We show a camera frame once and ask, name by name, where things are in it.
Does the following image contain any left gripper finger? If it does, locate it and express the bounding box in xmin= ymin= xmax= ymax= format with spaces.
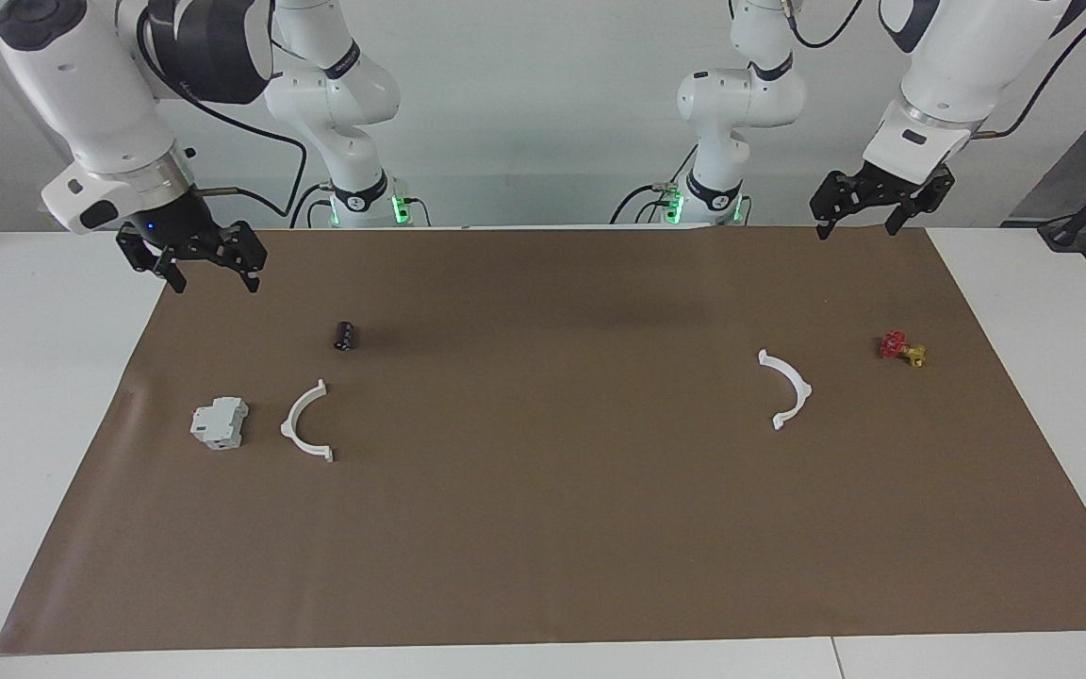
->
xmin=885 ymin=184 xmax=955 ymax=237
xmin=810 ymin=179 xmax=847 ymax=241

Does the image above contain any white half-ring pipe clamp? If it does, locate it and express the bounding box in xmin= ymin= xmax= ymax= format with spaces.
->
xmin=757 ymin=349 xmax=814 ymax=431
xmin=280 ymin=379 xmax=335 ymax=463

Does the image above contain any white circuit breaker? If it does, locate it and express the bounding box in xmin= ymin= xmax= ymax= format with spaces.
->
xmin=189 ymin=396 xmax=250 ymax=451

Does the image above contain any brown paper table mat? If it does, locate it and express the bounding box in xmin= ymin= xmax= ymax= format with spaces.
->
xmin=0 ymin=226 xmax=1086 ymax=654

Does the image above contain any black right base cable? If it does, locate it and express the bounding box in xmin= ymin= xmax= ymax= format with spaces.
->
xmin=288 ymin=182 xmax=337 ymax=229

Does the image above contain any black base cable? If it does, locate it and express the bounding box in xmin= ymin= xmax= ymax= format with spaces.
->
xmin=288 ymin=182 xmax=337 ymax=229
xmin=611 ymin=182 xmax=672 ymax=225

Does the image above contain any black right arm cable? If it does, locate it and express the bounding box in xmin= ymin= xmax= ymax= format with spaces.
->
xmin=136 ymin=0 xmax=308 ymax=227

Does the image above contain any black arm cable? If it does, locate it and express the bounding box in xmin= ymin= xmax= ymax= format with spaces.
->
xmin=783 ymin=0 xmax=1086 ymax=141
xmin=136 ymin=0 xmax=308 ymax=227

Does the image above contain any red-handled brass valve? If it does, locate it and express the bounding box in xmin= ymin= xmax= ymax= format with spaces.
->
xmin=878 ymin=330 xmax=928 ymax=369

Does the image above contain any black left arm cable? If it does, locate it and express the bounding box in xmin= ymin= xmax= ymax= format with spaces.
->
xmin=783 ymin=0 xmax=1086 ymax=141

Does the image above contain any black left base cable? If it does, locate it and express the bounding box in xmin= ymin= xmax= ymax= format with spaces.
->
xmin=611 ymin=182 xmax=672 ymax=225

